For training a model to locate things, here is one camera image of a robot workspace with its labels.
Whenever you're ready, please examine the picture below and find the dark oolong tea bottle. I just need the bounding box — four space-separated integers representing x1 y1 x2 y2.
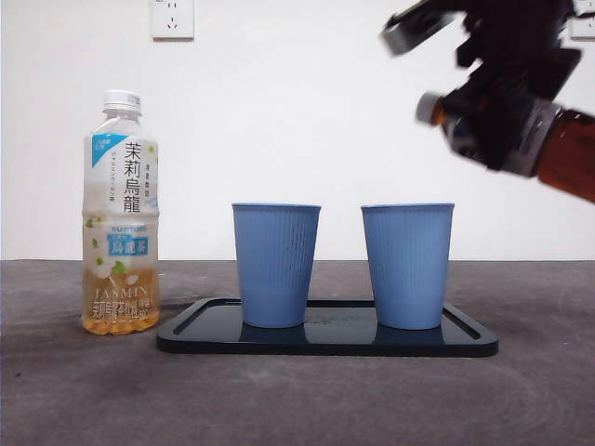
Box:
415 91 595 204

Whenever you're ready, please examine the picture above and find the pale jasmine tea bottle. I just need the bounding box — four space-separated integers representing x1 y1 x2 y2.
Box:
82 89 161 336

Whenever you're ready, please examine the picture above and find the blue ribbed plastic cup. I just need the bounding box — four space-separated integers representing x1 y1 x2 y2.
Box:
360 202 456 332
231 202 323 330

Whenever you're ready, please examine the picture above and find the dark teal rectangular tray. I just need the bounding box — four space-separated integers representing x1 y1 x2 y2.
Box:
155 296 500 359

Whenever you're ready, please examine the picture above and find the white wall socket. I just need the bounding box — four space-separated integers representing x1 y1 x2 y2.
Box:
149 0 196 43
569 0 595 42

